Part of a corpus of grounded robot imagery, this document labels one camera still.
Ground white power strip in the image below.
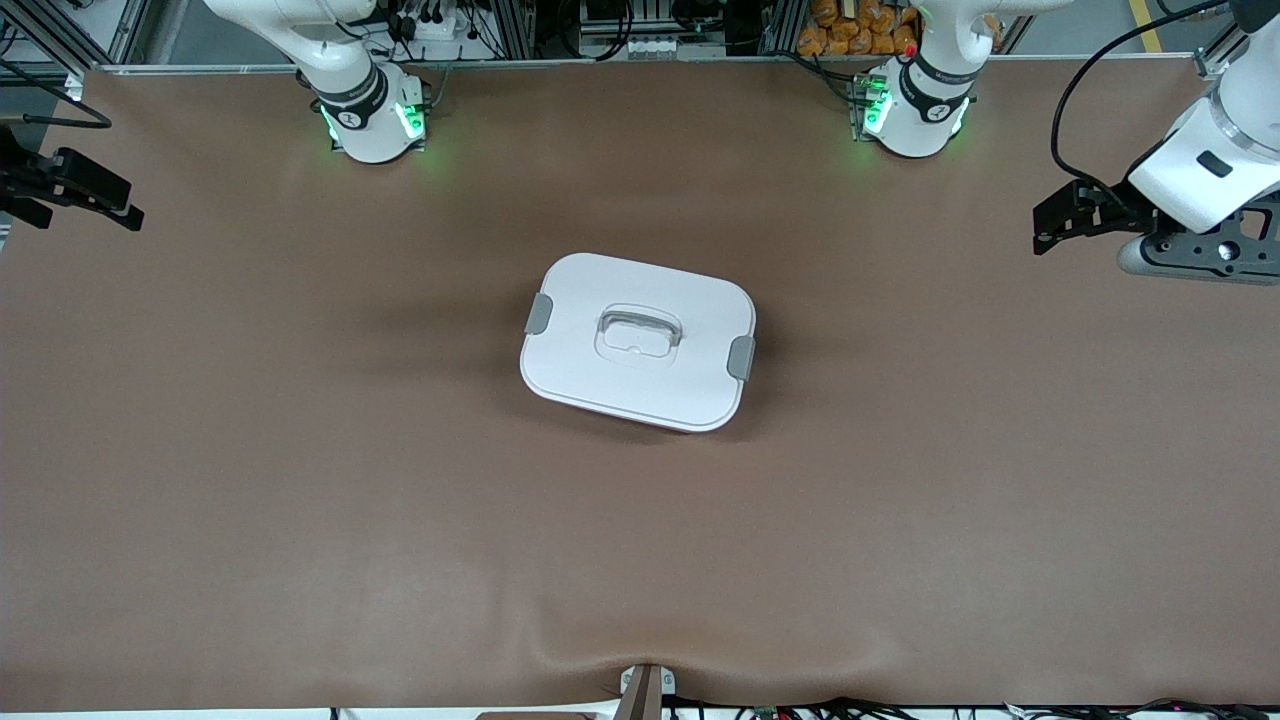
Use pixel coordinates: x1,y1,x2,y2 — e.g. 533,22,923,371
395,8,481,46

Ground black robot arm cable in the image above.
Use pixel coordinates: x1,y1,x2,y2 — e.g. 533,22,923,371
1048,0,1241,211
0,60,113,129

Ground aluminium frame profile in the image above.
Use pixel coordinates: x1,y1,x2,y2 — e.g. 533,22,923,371
762,0,801,56
0,0,151,79
1193,25,1246,81
495,0,536,61

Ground brown table mat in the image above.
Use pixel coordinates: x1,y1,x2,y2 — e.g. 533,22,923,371
0,58,1280,713

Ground white box lid grey clips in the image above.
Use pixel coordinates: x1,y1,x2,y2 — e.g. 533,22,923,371
520,252,758,433

